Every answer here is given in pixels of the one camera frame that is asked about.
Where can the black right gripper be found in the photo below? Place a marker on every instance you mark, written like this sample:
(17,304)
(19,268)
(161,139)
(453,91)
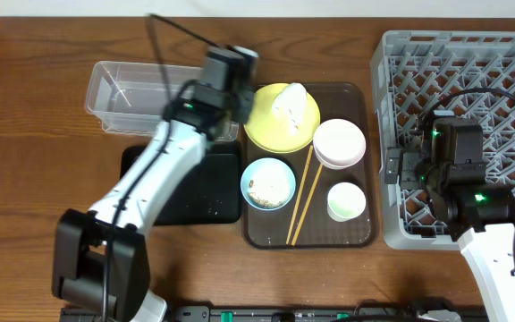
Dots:
(394,165)

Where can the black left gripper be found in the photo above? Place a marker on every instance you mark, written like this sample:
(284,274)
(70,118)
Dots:
(243,104)

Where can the white napkin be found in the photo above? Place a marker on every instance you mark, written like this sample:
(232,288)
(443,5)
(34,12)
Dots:
(290,104)

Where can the small white cup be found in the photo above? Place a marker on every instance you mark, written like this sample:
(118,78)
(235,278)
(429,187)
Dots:
(345,201)

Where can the light blue bowl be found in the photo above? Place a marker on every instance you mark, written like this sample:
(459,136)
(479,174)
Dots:
(267,167)

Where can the rice food scraps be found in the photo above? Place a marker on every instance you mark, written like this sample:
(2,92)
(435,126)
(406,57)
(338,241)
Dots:
(269,192)

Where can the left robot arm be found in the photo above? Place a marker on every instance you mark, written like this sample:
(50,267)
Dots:
(100,256)

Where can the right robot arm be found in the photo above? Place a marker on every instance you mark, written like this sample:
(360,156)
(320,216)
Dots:
(480,216)

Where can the clear plastic waste bin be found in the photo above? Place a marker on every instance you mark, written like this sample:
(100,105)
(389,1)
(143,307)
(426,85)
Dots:
(129,98)

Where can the grey dishwasher rack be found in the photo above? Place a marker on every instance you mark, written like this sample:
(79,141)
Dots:
(412,70)

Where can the black waste tray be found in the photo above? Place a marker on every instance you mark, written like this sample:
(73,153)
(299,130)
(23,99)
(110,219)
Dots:
(210,192)

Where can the yellow plate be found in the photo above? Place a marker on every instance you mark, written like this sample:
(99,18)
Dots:
(271,134)

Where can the pink white bowl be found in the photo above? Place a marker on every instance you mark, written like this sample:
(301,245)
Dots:
(339,144)

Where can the right wooden chopstick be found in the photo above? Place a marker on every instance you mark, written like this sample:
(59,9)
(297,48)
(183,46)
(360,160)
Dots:
(306,206)

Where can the brown serving tray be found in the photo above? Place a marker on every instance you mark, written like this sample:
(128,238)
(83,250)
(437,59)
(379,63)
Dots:
(268,230)

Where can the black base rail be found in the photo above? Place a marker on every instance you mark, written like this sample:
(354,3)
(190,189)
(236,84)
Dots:
(435,309)

